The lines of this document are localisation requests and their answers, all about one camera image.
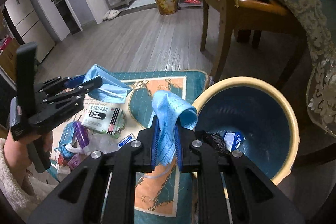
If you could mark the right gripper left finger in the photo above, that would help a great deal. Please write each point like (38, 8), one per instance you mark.
(102, 188)

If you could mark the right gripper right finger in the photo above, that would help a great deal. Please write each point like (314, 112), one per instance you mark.
(231, 188)

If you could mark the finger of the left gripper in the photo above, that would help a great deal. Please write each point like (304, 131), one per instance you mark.
(58, 84)
(54, 109)

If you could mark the pink wrapper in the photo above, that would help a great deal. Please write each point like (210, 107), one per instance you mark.
(74, 161)

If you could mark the white medicine box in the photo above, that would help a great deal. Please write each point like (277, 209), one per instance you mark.
(104, 118)

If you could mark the white tissue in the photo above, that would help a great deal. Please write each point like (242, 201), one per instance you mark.
(75, 150)

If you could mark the clear plastic wrap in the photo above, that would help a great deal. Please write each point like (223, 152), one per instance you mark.
(103, 143)

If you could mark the blue face mask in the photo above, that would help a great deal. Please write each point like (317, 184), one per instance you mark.
(112, 90)
(170, 108)

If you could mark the blue white wrapper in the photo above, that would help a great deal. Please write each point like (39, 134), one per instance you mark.
(233, 140)

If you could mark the black plastic bag trash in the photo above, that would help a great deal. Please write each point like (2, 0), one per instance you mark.
(214, 140)

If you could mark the white fluffy sleeve forearm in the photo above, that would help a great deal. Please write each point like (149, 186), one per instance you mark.
(23, 199)

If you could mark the yellow rimmed teal trash bin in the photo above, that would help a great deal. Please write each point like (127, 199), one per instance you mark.
(261, 113)

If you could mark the person's left hand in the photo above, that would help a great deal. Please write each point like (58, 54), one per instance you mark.
(17, 156)

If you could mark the teal patterned floor cushion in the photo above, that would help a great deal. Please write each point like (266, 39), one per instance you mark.
(165, 195)

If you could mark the white refrigerator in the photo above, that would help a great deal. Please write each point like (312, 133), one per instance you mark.
(29, 27)

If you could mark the white slippers pair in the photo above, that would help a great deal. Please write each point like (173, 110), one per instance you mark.
(111, 14)

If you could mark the wooden dining chair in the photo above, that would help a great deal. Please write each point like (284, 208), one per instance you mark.
(246, 20)

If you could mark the teal lace tablecloth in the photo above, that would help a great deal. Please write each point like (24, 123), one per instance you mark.
(317, 18)

